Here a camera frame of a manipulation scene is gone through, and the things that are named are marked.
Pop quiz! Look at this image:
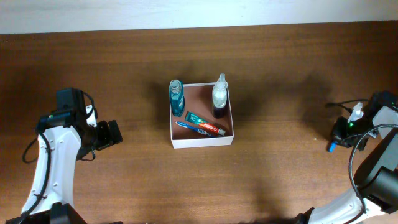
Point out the blue white toothbrush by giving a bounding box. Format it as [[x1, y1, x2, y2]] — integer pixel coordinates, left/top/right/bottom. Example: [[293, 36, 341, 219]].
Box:
[[175, 121, 211, 137]]

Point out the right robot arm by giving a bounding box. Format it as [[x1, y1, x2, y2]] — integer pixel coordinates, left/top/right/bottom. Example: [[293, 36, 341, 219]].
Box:
[[294, 90, 397, 224]]

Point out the teal mouthwash bottle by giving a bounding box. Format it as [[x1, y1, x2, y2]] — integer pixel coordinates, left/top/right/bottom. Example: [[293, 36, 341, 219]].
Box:
[[169, 80, 185, 117]]

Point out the green toothpaste tube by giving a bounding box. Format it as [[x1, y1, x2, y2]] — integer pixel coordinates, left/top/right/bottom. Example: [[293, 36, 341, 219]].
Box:
[[185, 111, 226, 136]]

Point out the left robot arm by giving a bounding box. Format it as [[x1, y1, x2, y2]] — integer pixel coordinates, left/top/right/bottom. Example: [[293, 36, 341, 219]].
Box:
[[8, 88, 123, 224]]

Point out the clear spray bottle dark liquid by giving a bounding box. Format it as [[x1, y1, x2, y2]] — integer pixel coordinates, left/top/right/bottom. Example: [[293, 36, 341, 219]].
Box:
[[212, 73, 228, 118]]

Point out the blue disposable razor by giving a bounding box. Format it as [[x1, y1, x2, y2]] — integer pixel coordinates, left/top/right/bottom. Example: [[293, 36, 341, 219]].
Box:
[[328, 142, 336, 152]]

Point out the white cardboard box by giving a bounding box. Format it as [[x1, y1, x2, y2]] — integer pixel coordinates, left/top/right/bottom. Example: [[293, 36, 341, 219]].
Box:
[[169, 83, 234, 149]]

